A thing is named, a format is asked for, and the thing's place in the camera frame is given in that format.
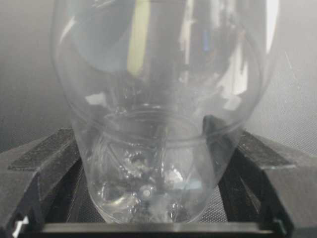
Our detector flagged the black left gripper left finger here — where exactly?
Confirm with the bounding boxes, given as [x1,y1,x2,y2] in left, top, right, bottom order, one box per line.
[0,128,86,238]

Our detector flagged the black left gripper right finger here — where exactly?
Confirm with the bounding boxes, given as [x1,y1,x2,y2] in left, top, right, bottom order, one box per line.
[202,115,317,238]

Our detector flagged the clear plastic bottle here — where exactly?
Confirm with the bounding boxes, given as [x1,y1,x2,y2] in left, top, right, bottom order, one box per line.
[51,0,281,224]

